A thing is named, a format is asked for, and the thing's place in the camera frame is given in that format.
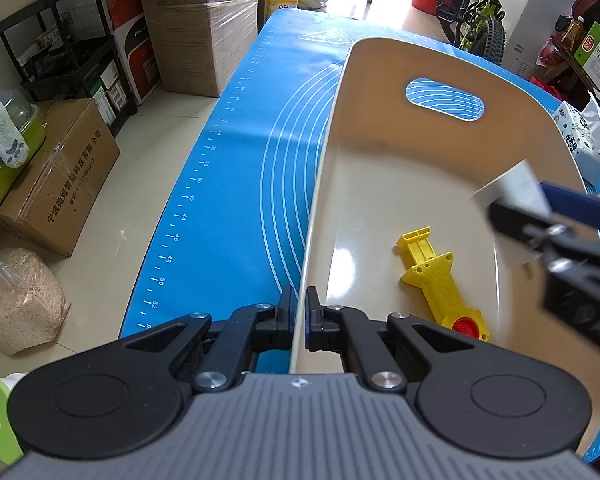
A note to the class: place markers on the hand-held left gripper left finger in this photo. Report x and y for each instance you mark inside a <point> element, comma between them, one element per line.
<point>286,312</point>

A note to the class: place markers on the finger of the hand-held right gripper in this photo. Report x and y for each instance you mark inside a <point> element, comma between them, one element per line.
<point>530,230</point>
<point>575,205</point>

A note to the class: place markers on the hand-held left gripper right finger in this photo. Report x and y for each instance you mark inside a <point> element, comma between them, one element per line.
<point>311,320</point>

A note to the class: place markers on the large white charger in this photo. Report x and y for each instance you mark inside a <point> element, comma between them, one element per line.
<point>517,185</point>

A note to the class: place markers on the cream plastic storage bin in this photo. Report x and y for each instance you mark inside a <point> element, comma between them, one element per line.
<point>405,160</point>

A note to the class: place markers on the tissue pack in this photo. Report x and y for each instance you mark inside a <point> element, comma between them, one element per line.
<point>580,135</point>

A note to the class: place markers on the yellow toy tool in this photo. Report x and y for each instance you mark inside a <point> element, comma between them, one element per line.
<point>435,280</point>

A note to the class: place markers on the blue silicone mat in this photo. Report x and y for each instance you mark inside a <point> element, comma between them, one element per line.
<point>240,160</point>

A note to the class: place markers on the amber bottle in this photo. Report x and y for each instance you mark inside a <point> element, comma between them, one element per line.
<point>572,35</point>

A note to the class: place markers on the white appliance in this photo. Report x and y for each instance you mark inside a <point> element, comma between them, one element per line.
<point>540,20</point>

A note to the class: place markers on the green children's bicycle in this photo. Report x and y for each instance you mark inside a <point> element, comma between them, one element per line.
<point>480,15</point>

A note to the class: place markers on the printed cardboard box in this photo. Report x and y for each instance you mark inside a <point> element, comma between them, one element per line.
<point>60,180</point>

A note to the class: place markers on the clear bag of grain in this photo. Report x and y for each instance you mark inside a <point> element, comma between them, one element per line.
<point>17,300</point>

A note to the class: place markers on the large wrapped cardboard box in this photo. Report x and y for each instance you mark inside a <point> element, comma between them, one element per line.
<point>195,35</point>

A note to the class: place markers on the red and white appliance box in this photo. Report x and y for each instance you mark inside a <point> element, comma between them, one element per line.
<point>137,55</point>

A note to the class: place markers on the green container with clear lid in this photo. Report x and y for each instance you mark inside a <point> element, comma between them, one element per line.
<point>15,185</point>

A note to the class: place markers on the black shelf cart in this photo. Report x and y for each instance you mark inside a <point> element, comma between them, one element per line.
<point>80,67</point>

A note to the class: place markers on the white and grey towel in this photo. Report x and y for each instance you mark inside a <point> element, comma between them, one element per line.
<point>2,135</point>

